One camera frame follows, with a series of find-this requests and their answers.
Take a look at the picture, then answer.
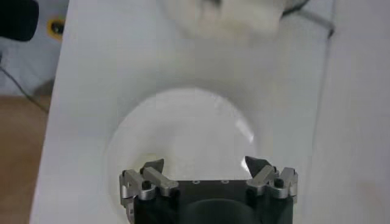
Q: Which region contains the thin black floor cable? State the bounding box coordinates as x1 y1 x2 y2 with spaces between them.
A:
0 65 49 114

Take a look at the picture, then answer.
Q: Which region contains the black cooker power cord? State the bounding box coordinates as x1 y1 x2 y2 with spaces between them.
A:
282 5 336 39

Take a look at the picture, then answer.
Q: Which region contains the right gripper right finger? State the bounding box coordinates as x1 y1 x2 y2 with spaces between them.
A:
244 155 299 204

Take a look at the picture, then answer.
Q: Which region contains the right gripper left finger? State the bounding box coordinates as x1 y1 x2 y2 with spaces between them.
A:
118 158 180 215

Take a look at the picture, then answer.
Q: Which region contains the cream electric cooker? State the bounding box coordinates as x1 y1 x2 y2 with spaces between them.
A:
158 0 289 43

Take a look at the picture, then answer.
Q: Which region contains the white round plate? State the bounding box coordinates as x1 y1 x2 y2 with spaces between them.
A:
103 87 258 224

